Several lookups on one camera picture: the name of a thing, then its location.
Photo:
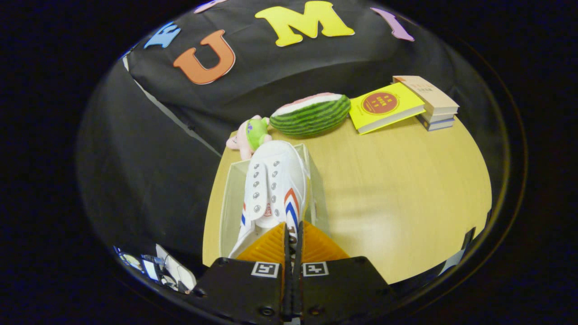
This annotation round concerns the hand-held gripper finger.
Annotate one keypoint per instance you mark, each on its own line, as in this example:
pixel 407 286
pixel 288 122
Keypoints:
pixel 298 257
pixel 287 257

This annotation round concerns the white striped canvas shoe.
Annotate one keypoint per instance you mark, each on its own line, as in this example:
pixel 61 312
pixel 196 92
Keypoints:
pixel 275 189

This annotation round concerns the beige fabric storage box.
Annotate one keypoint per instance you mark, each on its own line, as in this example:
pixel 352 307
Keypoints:
pixel 231 207

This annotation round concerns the blue printed box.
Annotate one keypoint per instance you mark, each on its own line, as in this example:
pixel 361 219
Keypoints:
pixel 135 264

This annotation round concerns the white plastic device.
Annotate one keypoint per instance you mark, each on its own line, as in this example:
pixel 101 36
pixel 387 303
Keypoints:
pixel 176 271

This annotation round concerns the pink and green plush toy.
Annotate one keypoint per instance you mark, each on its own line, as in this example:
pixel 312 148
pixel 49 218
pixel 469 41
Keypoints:
pixel 253 133

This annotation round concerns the watermelon slice plush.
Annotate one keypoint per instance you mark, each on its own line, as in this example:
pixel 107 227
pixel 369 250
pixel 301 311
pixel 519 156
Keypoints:
pixel 311 117

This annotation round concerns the black backdrop cloth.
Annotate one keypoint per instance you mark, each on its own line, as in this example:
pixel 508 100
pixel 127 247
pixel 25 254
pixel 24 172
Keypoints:
pixel 158 149

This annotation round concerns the yellow book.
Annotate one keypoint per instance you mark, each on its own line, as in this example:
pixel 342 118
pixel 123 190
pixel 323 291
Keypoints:
pixel 384 108

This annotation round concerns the grey blue book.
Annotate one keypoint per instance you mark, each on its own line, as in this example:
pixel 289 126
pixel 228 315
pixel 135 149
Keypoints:
pixel 438 123

